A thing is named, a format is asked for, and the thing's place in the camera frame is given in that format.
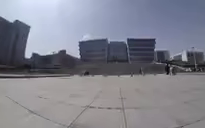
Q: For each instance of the grey multi-storey building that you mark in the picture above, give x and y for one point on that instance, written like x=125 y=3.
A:
x=116 y=50

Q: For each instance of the grey paved plaza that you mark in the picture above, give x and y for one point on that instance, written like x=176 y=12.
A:
x=103 y=90

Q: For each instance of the person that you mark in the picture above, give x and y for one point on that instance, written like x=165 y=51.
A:
x=141 y=71
x=167 y=68

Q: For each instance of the low dark building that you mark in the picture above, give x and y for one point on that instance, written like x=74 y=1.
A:
x=51 y=60

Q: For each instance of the pale building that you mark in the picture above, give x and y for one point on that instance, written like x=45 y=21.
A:
x=191 y=56

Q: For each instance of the pole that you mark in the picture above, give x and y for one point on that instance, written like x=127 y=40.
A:
x=194 y=58

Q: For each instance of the tall dark building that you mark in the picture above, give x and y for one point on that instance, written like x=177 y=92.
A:
x=6 y=41

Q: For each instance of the low grey wall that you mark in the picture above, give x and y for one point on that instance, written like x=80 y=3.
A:
x=116 y=68

